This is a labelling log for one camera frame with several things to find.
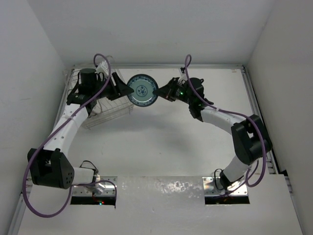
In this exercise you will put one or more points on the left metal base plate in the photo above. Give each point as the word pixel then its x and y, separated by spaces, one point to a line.
pixel 105 188

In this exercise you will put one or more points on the dark green plate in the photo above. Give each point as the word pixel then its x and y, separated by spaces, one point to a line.
pixel 144 87

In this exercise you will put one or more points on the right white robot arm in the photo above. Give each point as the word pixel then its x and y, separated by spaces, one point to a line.
pixel 250 138

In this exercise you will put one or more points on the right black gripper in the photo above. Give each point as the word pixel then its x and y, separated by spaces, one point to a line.
pixel 165 91

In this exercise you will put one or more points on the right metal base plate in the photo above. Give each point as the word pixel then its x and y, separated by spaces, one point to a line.
pixel 212 188

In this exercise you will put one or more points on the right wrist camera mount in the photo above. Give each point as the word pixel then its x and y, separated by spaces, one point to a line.
pixel 183 73

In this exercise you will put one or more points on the wire dish rack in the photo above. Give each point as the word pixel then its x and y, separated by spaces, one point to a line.
pixel 106 108

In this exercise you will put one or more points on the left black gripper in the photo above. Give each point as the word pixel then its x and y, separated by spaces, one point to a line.
pixel 120 89

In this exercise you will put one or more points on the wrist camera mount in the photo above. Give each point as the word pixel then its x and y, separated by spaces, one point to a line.
pixel 103 67
pixel 183 73

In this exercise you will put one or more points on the metal base plate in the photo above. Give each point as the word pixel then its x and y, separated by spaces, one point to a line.
pixel 105 188
pixel 212 188

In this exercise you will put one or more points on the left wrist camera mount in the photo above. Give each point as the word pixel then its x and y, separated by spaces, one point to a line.
pixel 103 67

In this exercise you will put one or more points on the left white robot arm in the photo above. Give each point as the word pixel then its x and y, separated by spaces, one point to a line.
pixel 48 164

